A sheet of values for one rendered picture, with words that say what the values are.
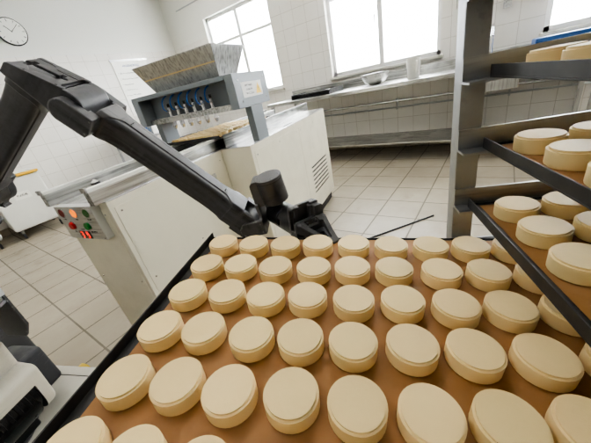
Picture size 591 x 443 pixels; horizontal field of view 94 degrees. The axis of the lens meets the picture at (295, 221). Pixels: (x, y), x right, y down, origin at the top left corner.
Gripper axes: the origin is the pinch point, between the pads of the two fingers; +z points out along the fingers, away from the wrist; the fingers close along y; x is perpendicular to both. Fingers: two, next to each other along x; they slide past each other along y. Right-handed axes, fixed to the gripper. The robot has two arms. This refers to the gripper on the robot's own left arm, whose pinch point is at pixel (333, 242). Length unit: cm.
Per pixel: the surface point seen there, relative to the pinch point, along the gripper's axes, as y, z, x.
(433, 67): -19, -179, -321
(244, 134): -2, -126, -43
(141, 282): 41, -85, 34
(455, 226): -1.4, 12.8, -15.7
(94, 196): 1, -82, 36
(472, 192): -7.6, 14.2, -16.6
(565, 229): -8.1, 26.6, -10.7
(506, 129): -16.7, 16.2, -18.5
